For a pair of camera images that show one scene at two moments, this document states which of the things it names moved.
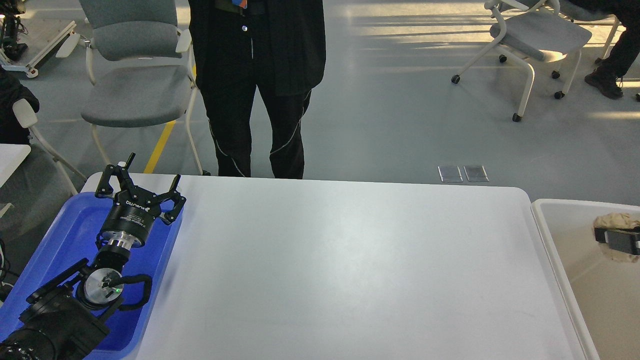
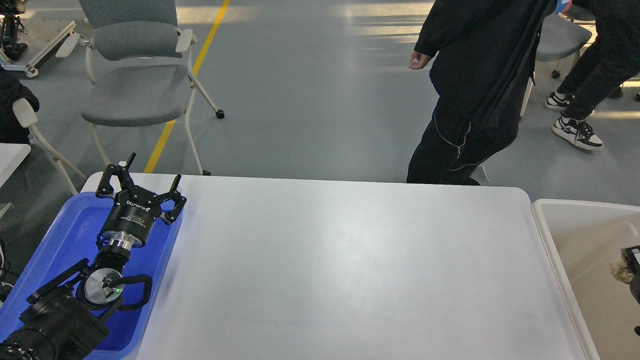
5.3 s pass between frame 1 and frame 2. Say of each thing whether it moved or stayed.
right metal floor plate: stayed
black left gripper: stayed
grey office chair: stayed
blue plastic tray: stayed
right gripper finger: moved
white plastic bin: stayed
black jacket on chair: stayed
